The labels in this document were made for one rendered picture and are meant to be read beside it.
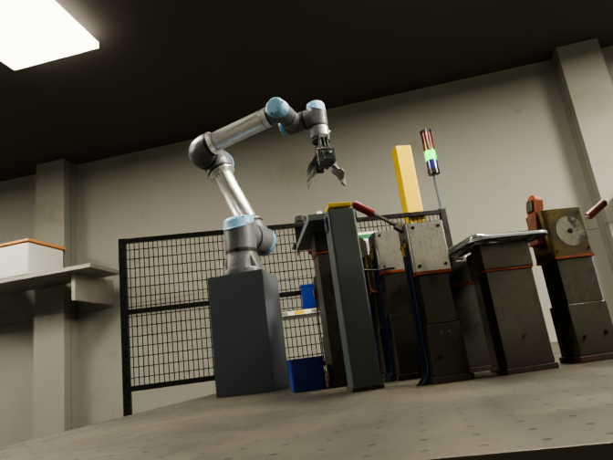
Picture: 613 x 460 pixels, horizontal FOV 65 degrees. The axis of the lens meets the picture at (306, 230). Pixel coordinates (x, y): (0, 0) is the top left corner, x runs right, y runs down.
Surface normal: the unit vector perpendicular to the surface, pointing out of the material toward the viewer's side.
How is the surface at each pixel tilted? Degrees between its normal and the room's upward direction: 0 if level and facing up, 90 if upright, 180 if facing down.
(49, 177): 90
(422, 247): 90
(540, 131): 90
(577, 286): 90
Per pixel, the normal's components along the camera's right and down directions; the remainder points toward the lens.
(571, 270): 0.11, -0.26
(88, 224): -0.21, -0.22
